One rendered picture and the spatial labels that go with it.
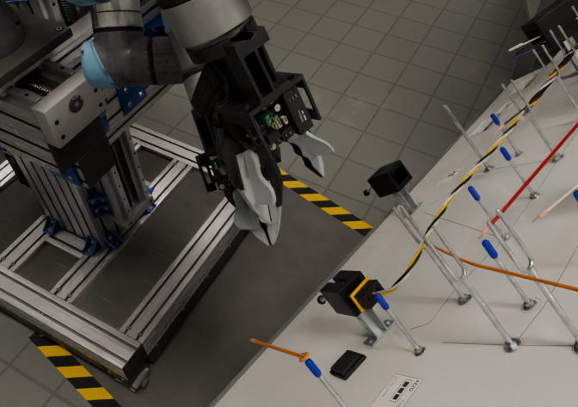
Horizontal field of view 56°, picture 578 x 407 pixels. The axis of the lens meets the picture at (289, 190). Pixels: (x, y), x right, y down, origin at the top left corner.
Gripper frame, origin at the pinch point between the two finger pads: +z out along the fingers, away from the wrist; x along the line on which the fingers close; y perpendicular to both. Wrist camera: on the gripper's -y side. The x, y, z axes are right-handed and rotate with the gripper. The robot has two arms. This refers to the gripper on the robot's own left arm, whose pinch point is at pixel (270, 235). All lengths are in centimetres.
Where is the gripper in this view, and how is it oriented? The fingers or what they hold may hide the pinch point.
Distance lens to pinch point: 79.0
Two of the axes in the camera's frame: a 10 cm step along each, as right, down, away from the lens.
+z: 3.2, 9.5, 0.0
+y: -3.6, 1.3, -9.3
